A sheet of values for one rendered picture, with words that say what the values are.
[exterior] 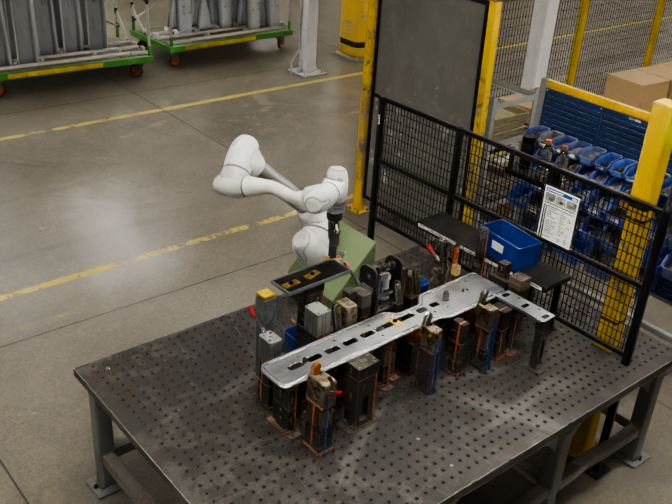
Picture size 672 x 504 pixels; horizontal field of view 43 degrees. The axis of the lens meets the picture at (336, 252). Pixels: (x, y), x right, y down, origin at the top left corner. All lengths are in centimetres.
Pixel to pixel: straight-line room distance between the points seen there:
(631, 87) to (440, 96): 230
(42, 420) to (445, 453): 233
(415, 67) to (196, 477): 382
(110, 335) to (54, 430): 92
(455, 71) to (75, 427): 342
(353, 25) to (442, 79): 538
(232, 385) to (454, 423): 102
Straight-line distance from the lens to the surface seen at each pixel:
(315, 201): 357
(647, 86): 798
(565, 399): 414
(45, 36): 1040
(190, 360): 412
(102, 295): 601
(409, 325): 389
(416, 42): 635
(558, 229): 444
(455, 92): 613
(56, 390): 519
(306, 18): 1064
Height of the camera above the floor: 311
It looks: 28 degrees down
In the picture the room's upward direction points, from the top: 4 degrees clockwise
